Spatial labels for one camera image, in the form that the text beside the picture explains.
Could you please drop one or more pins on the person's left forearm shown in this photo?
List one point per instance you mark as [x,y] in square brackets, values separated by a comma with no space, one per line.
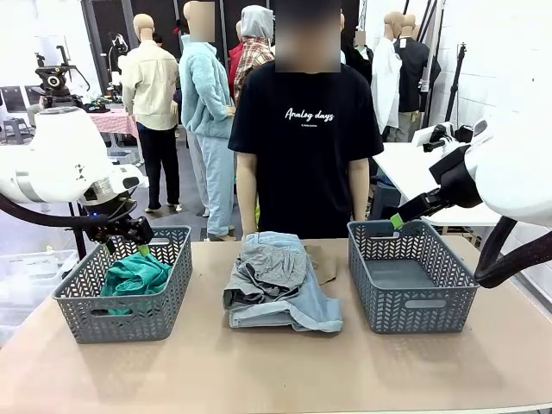
[359,190]

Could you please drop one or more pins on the person in black T-shirt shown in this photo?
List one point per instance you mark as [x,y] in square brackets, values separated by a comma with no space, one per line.
[302,172]

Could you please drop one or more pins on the white table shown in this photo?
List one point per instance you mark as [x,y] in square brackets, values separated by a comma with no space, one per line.
[405,172]

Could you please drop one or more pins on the light blue denim shorts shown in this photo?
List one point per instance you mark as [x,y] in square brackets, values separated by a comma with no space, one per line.
[319,302]

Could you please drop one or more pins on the mannequin in plaid hoodie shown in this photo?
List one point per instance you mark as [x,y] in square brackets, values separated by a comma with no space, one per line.
[254,47]

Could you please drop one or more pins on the person's right forearm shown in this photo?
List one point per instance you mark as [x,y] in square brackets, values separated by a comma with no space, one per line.
[246,190]

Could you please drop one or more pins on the mannequin in light blue fleece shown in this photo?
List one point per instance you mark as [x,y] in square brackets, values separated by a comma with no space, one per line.
[205,99]

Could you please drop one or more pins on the mannequin in cream shirt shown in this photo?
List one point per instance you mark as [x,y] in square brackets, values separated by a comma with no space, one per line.
[151,95]

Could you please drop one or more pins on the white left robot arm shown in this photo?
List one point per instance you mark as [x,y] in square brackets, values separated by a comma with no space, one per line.
[56,159]

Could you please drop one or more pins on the grey plastic lattice basket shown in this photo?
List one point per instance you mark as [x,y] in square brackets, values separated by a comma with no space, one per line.
[414,280]
[129,323]

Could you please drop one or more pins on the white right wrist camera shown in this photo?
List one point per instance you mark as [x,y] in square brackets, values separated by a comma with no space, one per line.
[431,133]

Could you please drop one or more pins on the mannequin in white shirt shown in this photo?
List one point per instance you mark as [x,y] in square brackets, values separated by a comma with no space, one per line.
[386,86]

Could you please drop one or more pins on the teal green shirt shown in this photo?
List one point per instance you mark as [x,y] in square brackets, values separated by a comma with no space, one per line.
[138,276]

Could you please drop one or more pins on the mannequin in dark jacket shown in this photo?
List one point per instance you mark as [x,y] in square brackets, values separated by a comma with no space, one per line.
[358,56]

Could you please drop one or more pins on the black light stand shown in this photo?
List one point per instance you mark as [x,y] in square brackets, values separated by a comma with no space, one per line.
[455,86]

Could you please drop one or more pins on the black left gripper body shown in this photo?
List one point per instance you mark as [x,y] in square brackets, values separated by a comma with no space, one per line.
[129,230]

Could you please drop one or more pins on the grey stool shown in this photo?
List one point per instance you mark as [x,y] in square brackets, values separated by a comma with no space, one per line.
[15,129]

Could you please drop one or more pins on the table with pink cloth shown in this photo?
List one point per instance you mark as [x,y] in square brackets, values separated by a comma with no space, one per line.
[116,121]

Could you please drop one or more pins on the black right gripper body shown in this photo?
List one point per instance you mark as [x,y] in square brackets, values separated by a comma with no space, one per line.
[457,177]

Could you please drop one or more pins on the clear plastic storage bin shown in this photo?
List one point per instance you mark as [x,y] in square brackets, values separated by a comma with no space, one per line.
[30,271]

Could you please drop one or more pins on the black camera tripod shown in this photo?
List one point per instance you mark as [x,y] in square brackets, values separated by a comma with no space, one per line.
[56,82]

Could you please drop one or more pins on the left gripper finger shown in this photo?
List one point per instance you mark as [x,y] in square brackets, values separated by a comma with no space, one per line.
[110,247]
[144,250]

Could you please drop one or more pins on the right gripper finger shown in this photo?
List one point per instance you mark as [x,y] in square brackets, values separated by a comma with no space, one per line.
[420,202]
[401,221]

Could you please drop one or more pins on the person's right hand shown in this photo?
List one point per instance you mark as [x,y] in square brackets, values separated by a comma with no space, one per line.
[250,233]

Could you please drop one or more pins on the mannequin in black shirt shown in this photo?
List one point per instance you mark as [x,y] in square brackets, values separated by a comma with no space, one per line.
[414,77]

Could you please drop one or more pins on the tan khaki garment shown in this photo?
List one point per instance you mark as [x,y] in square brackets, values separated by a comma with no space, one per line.
[323,263]

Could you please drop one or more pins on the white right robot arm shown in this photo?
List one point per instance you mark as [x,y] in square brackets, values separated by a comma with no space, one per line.
[513,172]

